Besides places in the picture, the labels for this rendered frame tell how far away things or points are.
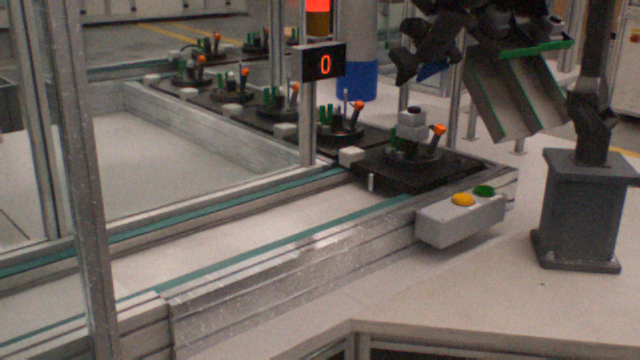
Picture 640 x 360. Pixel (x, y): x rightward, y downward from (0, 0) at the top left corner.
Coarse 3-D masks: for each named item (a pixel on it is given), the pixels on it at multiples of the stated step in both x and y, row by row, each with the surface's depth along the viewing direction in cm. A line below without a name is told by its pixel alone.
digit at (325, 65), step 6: (330, 48) 134; (318, 54) 133; (324, 54) 134; (330, 54) 135; (318, 60) 133; (324, 60) 134; (330, 60) 135; (318, 66) 134; (324, 66) 135; (330, 66) 136; (318, 72) 134; (324, 72) 135; (330, 72) 136
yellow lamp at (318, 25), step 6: (306, 12) 132; (312, 12) 131; (318, 12) 130; (324, 12) 131; (306, 18) 132; (312, 18) 131; (318, 18) 131; (324, 18) 131; (306, 24) 133; (312, 24) 131; (318, 24) 131; (324, 24) 132; (306, 30) 133; (312, 30) 132; (318, 30) 132; (324, 30) 132
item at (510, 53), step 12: (492, 0) 163; (504, 0) 160; (480, 12) 163; (516, 24) 158; (480, 36) 151; (516, 36) 158; (528, 36) 155; (492, 48) 149; (504, 48) 153; (516, 48) 154; (528, 48) 151; (540, 48) 153
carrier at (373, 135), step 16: (320, 112) 166; (336, 112) 163; (320, 128) 163; (336, 128) 164; (368, 128) 171; (320, 144) 158; (336, 144) 159; (352, 144) 159; (368, 144) 159; (336, 160) 152
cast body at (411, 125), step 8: (400, 112) 145; (408, 112) 144; (416, 112) 143; (424, 112) 144; (400, 120) 145; (408, 120) 143; (416, 120) 143; (424, 120) 145; (400, 128) 146; (408, 128) 144; (416, 128) 143; (424, 128) 144; (400, 136) 146; (408, 136) 144; (416, 136) 143; (424, 136) 144
